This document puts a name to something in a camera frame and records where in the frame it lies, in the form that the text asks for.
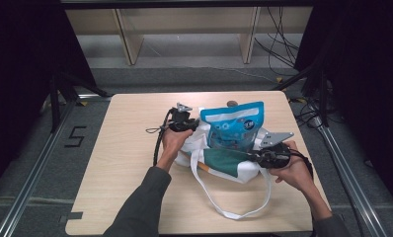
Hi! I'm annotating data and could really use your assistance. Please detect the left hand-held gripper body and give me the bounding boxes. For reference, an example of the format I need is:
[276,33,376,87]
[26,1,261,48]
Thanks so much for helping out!
[167,102,195,133]

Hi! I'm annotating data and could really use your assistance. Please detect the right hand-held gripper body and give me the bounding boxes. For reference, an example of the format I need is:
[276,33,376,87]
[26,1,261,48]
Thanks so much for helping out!
[257,130,295,170]

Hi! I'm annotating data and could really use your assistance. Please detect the white tote bag coloured blobs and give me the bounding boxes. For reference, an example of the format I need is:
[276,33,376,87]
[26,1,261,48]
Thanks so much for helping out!
[174,106,274,221]

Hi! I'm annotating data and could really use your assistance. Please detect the blue refill pouch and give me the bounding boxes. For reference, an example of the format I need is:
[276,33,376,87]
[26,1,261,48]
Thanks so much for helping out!
[199,101,265,153]

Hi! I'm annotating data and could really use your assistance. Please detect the person's left hand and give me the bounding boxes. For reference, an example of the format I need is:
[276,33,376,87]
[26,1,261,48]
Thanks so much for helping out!
[160,126,195,167]

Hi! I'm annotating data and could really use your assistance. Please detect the person's right hand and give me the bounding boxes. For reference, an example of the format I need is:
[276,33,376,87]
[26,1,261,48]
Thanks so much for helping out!
[269,140,313,196]

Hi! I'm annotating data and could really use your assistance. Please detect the black metal stand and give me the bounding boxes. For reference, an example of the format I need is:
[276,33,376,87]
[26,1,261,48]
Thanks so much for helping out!
[271,60,331,128]
[48,69,112,133]

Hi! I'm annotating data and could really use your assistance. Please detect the light wooden shelf unit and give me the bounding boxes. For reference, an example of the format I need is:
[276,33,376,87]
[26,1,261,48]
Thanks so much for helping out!
[65,6,314,66]

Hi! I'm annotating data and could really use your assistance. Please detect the dark curtain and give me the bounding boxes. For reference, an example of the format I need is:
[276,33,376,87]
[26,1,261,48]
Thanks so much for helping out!
[0,0,98,198]
[293,0,393,216]

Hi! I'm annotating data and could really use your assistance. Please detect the dark tape strip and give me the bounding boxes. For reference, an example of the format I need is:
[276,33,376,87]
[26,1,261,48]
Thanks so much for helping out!
[59,211,84,225]

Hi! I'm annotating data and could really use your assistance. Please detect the black right gripper strap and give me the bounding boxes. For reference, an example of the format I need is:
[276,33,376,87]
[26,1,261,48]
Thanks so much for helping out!
[288,148,315,182]

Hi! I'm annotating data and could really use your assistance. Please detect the black gripper strap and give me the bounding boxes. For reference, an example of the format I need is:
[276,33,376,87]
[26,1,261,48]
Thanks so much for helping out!
[288,148,315,182]
[152,109,173,168]

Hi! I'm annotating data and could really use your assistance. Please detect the black left gripper strap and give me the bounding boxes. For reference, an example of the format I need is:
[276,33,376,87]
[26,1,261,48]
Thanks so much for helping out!
[152,109,173,168]

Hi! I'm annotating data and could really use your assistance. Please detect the black cables by stand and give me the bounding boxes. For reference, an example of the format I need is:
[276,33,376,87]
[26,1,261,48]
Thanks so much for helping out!
[287,95,347,128]

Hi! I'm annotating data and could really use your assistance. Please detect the thin white floor cable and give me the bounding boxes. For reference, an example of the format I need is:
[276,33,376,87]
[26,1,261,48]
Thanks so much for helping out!
[197,65,278,83]

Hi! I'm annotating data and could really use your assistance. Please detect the aluminium floor rail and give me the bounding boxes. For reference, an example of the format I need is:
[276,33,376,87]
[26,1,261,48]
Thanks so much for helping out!
[0,93,114,237]
[308,116,388,237]

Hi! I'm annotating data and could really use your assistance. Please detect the black floor cables bundle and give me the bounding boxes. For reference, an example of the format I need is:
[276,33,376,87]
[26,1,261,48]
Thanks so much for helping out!
[253,6,301,77]

